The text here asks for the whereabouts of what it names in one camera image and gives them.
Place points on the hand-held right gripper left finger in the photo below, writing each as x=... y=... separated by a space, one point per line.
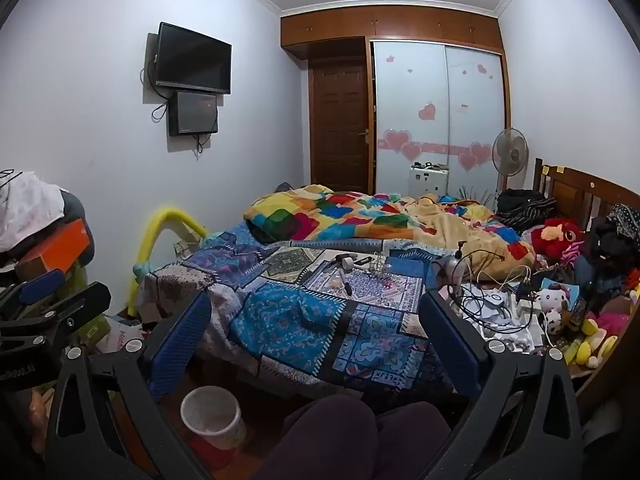
x=180 y=345

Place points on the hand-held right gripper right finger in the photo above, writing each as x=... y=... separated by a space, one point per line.
x=450 y=350

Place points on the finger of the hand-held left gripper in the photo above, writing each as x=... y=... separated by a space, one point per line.
x=42 y=285
x=85 y=297

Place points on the white bin with red base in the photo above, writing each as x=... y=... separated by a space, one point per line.
x=210 y=410

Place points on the orange box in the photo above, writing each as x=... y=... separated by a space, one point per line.
x=65 y=245

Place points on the white plastic bag red print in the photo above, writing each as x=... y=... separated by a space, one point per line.
x=122 y=332

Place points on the grey rounded appliance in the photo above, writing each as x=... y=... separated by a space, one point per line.
x=447 y=272

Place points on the white cloth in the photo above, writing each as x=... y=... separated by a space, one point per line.
x=30 y=205

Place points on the dark grey cushion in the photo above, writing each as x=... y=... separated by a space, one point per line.
x=75 y=207

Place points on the yellow foam tube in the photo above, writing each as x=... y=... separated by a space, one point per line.
x=150 y=230

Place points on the blue patterned bed sheet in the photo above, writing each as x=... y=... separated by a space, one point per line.
x=280 y=310

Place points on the white cat plush toy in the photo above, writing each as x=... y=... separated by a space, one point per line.
x=555 y=300

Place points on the black marker pen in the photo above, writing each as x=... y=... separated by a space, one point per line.
x=346 y=282

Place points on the grey handheld device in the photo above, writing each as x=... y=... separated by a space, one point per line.
x=350 y=260

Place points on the small grey wad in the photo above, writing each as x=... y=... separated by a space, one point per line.
x=332 y=284

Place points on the yellow plush toy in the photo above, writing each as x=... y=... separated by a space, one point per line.
x=595 y=342

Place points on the person's legs in dark pants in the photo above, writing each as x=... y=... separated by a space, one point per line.
x=325 y=435

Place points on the red plush toy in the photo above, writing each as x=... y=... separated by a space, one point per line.
x=555 y=237

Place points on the dark striped cloth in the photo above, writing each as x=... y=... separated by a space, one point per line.
x=525 y=207

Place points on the pink plush toy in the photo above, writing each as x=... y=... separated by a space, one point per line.
x=612 y=322

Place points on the colourful patchwork blanket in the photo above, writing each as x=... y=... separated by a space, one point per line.
x=350 y=215

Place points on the small white cabinet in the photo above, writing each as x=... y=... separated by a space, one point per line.
x=427 y=180

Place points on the black clothing pile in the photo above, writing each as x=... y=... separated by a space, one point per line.
x=610 y=245

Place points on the wooden headboard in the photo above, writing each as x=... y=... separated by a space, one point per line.
x=575 y=190

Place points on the standing fan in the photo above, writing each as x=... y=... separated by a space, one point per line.
x=510 y=150

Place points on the brown wooden door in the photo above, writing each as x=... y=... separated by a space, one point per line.
x=340 y=125

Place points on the white sliding-door wardrobe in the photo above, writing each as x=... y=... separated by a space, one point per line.
x=415 y=85

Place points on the wooden overhead cabinet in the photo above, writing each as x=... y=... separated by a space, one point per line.
x=390 y=22

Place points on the black wall television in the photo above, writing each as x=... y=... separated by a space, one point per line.
x=192 y=57

